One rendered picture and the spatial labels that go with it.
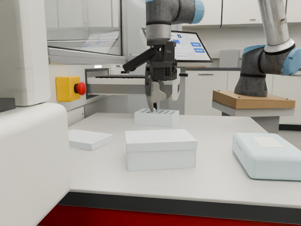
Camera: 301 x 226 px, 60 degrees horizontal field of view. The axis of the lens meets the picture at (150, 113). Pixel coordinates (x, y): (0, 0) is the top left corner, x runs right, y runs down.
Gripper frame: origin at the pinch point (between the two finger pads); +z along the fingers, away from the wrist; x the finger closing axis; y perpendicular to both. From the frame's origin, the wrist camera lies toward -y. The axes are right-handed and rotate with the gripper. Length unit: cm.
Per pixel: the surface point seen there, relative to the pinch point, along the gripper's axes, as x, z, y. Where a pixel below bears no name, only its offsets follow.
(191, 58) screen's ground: 114, -17, -9
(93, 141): -28.6, 3.7, -3.9
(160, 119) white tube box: -3.4, 3.2, 3.8
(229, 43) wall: 392, -46, 1
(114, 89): 9.5, -3.8, -17.9
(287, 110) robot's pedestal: 50, 7, 46
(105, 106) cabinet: 27.8, 6.2, -32.3
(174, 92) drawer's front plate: 12.2, -3.3, 4.2
